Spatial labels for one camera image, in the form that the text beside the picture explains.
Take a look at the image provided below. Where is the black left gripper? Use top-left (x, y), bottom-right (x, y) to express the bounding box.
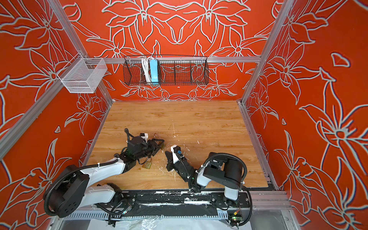
top-left (135, 138), bottom-right (164, 161)

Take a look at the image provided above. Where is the brass padlock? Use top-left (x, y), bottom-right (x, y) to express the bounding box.
top-left (154, 133), bottom-right (165, 150)
top-left (142, 159), bottom-right (152, 170)

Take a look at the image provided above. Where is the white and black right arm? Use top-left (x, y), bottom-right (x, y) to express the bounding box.
top-left (165, 146), bottom-right (253, 228)

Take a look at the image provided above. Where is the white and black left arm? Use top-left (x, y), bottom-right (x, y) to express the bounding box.
top-left (43, 128), bottom-right (165, 218)

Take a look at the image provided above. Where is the light blue box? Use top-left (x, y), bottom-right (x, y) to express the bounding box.
top-left (149, 59), bottom-right (159, 85)

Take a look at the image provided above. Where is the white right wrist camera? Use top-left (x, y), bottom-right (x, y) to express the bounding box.
top-left (171, 145), bottom-right (183, 164)

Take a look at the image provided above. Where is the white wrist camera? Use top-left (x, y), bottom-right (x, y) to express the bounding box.
top-left (140, 133), bottom-right (149, 141)
top-left (171, 145), bottom-right (183, 164)

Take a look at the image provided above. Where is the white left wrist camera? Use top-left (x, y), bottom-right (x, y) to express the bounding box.
top-left (140, 133), bottom-right (149, 141)

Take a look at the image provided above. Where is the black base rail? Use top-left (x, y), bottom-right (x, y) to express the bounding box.
top-left (116, 189), bottom-right (251, 219)

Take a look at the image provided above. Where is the black wire wall basket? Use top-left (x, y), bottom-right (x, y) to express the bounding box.
top-left (123, 55), bottom-right (209, 86)

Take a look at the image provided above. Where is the white cable bundle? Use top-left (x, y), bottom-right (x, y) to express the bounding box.
top-left (140, 57), bottom-right (152, 83)

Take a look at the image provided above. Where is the white mesh wall basket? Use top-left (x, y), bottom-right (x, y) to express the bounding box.
top-left (58, 58), bottom-right (107, 94)

